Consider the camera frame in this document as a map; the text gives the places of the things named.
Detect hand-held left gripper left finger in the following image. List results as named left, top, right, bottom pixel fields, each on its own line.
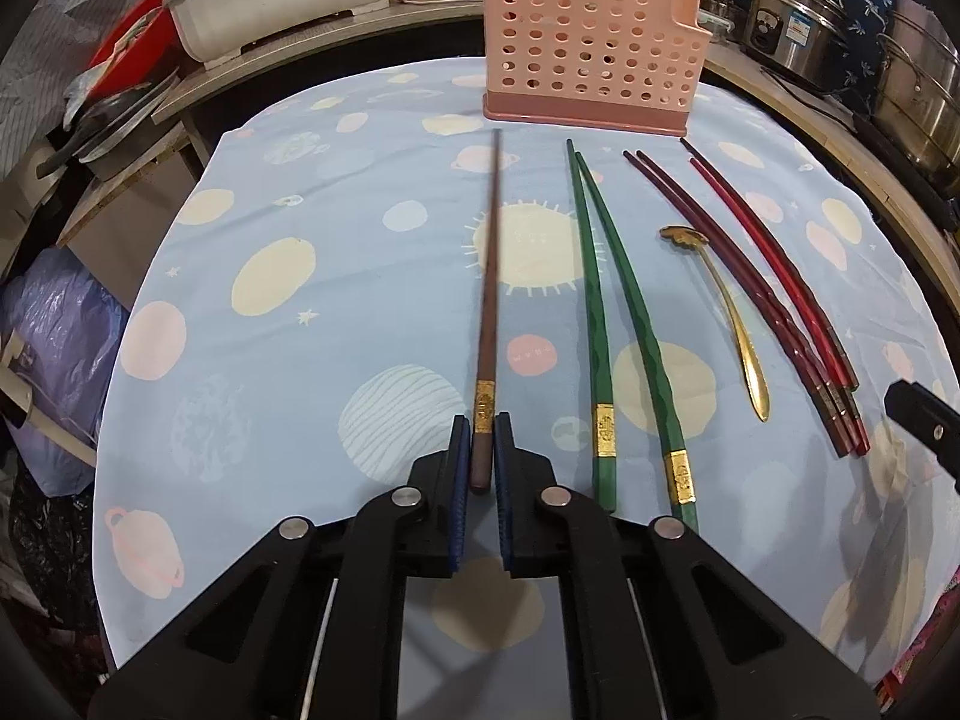
left=88, top=415, right=472, bottom=720

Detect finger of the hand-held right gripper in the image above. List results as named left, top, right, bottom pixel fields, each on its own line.
left=883, top=380, right=960, bottom=482

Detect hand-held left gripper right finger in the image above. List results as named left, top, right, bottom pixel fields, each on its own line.
left=493, top=411, right=880, bottom=720

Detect gold metal spoon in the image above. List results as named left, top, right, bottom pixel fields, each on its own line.
left=658, top=223, right=772, bottom=422

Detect bright red chopstick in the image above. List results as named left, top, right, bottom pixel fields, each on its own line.
left=688, top=157, right=871, bottom=457

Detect green chopstick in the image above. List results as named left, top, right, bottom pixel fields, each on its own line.
left=574, top=152, right=702, bottom=533
left=564, top=139, right=623, bottom=515

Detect dark red chopstick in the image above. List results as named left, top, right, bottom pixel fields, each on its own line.
left=622, top=151, right=852, bottom=460
left=680, top=139, right=860, bottom=391
left=636, top=151, right=863, bottom=436

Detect brown wooden chopstick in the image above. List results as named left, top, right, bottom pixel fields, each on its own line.
left=469, top=129, right=505, bottom=494

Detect pink perforated utensil holder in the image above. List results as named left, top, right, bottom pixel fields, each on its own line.
left=480, top=0, right=710, bottom=137

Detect blue planet print tablecloth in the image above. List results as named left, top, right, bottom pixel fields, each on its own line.
left=90, top=60, right=942, bottom=691

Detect pink printed box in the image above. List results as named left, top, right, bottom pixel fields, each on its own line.
left=877, top=615, right=953, bottom=713

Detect black induction cooker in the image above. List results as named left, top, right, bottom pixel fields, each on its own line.
left=847, top=112, right=960, bottom=203

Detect stacked steel steamer pots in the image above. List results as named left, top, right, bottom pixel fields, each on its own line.
left=874, top=0, right=960, bottom=173

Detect steel rice cooker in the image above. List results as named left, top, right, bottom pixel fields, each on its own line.
left=742, top=0, right=852, bottom=87

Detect white plastic appliance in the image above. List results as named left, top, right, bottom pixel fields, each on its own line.
left=0, top=337, right=98, bottom=466

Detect purple plastic bag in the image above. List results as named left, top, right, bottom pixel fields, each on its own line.
left=0, top=247, right=128, bottom=488

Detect clear food container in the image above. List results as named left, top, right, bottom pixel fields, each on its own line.
left=701, top=0, right=743, bottom=46

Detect dark frying pan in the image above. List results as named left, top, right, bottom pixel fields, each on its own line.
left=45, top=79, right=181, bottom=166

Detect red plastic basin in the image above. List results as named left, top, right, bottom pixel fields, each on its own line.
left=90, top=0, right=177, bottom=76

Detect grey striped cloth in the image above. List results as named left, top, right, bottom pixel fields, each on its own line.
left=0, top=15, right=98, bottom=136

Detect black power cable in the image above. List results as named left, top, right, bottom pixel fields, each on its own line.
left=761, top=67, right=856, bottom=125

